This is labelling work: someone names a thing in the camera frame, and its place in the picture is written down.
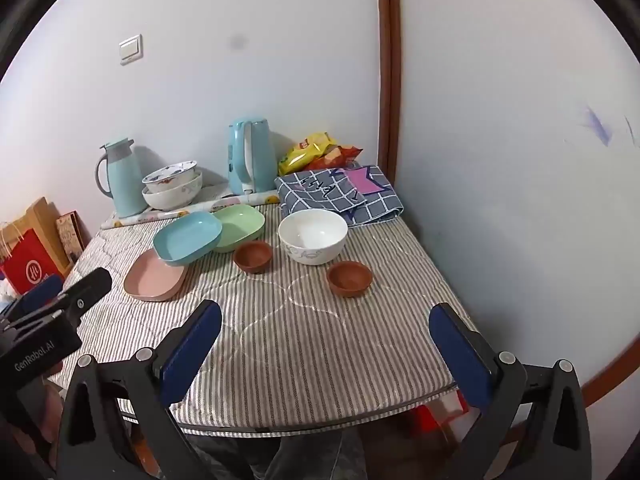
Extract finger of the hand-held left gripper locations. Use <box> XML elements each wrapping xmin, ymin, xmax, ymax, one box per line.
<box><xmin>10</xmin><ymin>274</ymin><xmax>66</xmax><ymax>313</ymax></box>
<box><xmin>10</xmin><ymin>266</ymin><xmax>114</xmax><ymax>328</ymax></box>

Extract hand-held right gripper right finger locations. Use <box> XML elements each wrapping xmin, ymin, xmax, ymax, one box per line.
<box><xmin>428</xmin><ymin>302</ymin><xmax>596</xmax><ymax>480</ymax></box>

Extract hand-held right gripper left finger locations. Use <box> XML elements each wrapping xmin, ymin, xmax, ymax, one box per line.
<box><xmin>54</xmin><ymin>299</ymin><xmax>223</xmax><ymax>480</ymax></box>

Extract pink plate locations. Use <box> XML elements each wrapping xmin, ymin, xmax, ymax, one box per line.
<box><xmin>123</xmin><ymin>250</ymin><xmax>190</xmax><ymax>303</ymax></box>

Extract blue plate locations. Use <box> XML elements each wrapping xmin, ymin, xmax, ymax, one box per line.
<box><xmin>153</xmin><ymin>211</ymin><xmax>223</xmax><ymax>267</ymax></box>

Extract small brown clay bowl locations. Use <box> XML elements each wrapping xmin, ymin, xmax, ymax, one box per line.
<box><xmin>233</xmin><ymin>240</ymin><xmax>274</xmax><ymax>275</ymax></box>
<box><xmin>326</xmin><ymin>261</ymin><xmax>374</xmax><ymax>298</ymax></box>

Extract green plate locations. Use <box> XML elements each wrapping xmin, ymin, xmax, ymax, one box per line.
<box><xmin>212</xmin><ymin>204</ymin><xmax>266</xmax><ymax>254</ymax></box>

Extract red paper bag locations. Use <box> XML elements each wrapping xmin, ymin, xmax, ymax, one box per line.
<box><xmin>0</xmin><ymin>227</ymin><xmax>66</xmax><ymax>296</ymax></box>

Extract patterned brown box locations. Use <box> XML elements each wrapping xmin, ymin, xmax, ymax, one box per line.
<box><xmin>54</xmin><ymin>211</ymin><xmax>86</xmax><ymax>266</ymax></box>

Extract red stool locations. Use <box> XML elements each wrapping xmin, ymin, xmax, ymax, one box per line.
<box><xmin>400</xmin><ymin>390</ymin><xmax>471</xmax><ymax>441</ymax></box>

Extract brown paper bag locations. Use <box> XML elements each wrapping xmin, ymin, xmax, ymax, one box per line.
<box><xmin>10</xmin><ymin>196</ymin><xmax>71</xmax><ymax>276</ymax></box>

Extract rolled floral sheet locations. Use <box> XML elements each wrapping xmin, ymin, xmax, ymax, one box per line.
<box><xmin>100</xmin><ymin>192</ymin><xmax>281</xmax><ymax>231</ymax></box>

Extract light blue thermos jug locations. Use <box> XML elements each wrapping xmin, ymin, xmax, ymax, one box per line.
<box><xmin>95</xmin><ymin>137</ymin><xmax>148</xmax><ymax>219</ymax></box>

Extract striped quilted table cloth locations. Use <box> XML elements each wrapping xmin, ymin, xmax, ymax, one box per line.
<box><xmin>47</xmin><ymin>200</ymin><xmax>476</xmax><ymax>433</ymax></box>

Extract person's dark pants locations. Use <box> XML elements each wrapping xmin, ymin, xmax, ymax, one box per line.
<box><xmin>185</xmin><ymin>430</ymin><xmax>371</xmax><ymax>480</ymax></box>

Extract brown wooden baseboard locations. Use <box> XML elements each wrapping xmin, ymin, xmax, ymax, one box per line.
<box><xmin>582</xmin><ymin>332</ymin><xmax>640</xmax><ymax>408</ymax></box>

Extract large white bowl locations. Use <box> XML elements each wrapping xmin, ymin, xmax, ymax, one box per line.
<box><xmin>278</xmin><ymin>209</ymin><xmax>349</xmax><ymax>266</ymax></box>

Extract grey checkered cloth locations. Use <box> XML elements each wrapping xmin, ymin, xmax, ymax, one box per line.
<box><xmin>274</xmin><ymin>163</ymin><xmax>405</xmax><ymax>228</ymax></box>

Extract light blue electric kettle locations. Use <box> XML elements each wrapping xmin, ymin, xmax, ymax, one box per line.
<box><xmin>222</xmin><ymin>117</ymin><xmax>280</xmax><ymax>198</ymax></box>

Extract orange snack bag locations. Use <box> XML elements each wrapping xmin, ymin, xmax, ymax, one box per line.
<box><xmin>305</xmin><ymin>145</ymin><xmax>364</xmax><ymax>171</ymax></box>

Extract yellow snack bag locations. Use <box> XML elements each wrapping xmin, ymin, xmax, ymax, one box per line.
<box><xmin>278</xmin><ymin>132</ymin><xmax>341</xmax><ymax>177</ymax></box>

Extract white light switch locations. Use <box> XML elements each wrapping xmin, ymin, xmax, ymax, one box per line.
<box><xmin>119</xmin><ymin>34</ymin><xmax>144</xmax><ymax>65</ymax></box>

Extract brown wooden door frame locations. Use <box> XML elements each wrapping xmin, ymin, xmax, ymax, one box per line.
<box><xmin>375</xmin><ymin>0</ymin><xmax>403</xmax><ymax>186</ymax></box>

